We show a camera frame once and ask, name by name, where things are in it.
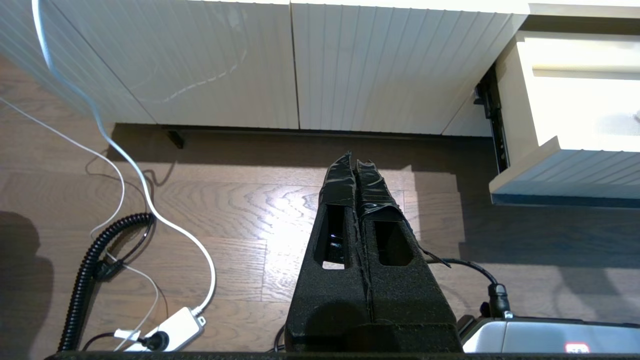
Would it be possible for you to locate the white power strip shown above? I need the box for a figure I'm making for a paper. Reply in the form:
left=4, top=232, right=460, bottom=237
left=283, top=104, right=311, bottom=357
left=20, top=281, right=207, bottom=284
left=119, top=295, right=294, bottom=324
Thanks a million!
left=115, top=306, right=207, bottom=352

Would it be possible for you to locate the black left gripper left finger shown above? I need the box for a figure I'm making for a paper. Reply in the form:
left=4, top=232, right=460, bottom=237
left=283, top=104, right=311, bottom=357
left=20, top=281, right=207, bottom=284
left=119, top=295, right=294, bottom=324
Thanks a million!
left=284, top=151, right=374, bottom=352

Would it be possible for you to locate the black spiral cord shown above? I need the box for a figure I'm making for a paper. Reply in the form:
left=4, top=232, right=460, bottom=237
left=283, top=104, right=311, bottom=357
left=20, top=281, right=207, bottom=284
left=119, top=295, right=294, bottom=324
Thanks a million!
left=59, top=212, right=157, bottom=352

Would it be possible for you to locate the thin white cable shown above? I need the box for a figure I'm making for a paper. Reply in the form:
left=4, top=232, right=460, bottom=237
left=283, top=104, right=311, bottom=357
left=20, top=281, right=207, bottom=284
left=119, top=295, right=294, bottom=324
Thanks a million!
left=0, top=97, right=161, bottom=351

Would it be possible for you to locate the white tv cabinet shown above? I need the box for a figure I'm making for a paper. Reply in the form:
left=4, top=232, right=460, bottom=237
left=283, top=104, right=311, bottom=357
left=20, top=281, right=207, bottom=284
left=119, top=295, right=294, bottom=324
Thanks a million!
left=0, top=0, right=640, bottom=150

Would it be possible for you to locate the white fluted drawer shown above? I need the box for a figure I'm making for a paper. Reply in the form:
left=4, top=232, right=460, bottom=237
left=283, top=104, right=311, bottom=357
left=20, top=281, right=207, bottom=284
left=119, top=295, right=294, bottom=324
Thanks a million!
left=487, top=30, right=640, bottom=208

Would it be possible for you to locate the black floor cable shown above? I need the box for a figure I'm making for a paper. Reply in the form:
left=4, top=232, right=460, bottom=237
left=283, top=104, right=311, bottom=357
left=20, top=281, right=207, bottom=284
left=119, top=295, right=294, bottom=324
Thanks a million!
left=425, top=257, right=512, bottom=319

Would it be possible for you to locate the silver robot chassis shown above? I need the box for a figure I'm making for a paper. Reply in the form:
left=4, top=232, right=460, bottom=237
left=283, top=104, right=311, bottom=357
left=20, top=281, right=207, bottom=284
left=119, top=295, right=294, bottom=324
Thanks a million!
left=459, top=316, right=640, bottom=354

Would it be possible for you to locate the white fluted cabinet door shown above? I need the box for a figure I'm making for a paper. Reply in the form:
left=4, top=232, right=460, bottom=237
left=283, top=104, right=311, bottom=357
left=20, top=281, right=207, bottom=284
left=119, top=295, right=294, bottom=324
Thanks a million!
left=50, top=0, right=300, bottom=130
left=291, top=2, right=528, bottom=137

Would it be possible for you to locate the black power plug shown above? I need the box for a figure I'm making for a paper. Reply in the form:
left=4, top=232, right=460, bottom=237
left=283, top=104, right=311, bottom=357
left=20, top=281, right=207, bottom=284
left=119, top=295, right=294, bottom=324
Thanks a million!
left=137, top=331, right=171, bottom=351

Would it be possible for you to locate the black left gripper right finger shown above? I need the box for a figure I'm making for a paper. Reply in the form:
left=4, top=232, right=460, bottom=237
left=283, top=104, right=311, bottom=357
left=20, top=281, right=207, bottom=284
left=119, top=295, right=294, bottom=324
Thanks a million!
left=355, top=160, right=463, bottom=352

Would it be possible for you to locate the thick white power cable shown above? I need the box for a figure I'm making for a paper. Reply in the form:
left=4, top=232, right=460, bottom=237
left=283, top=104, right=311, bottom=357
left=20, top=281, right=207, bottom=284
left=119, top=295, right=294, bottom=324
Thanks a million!
left=31, top=0, right=217, bottom=317

